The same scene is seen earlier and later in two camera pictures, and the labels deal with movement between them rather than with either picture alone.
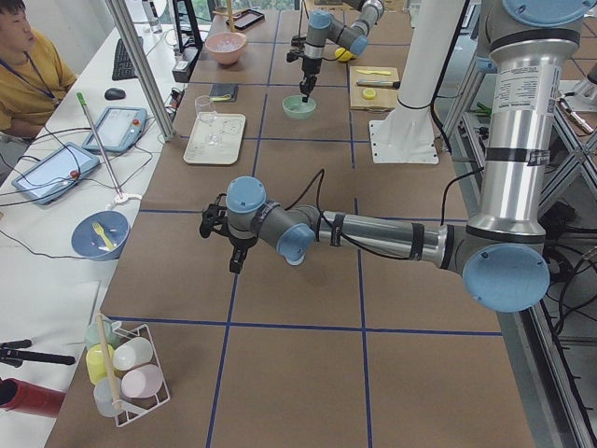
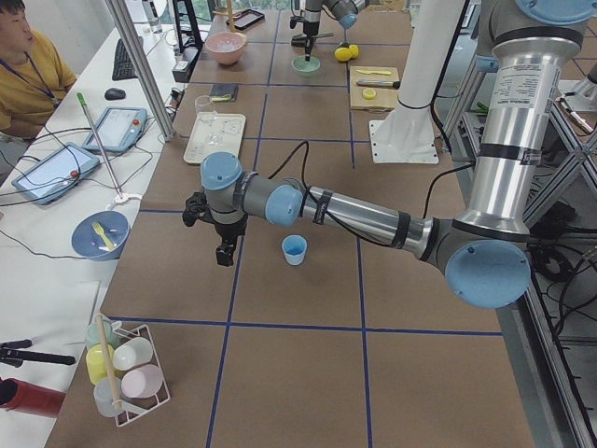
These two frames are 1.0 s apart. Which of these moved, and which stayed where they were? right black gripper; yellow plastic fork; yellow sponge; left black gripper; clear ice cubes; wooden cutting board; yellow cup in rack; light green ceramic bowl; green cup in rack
Moved: left black gripper; right black gripper; light green ceramic bowl
Stayed: yellow sponge; clear ice cubes; wooden cutting board; yellow plastic fork; yellow cup in rack; green cup in rack
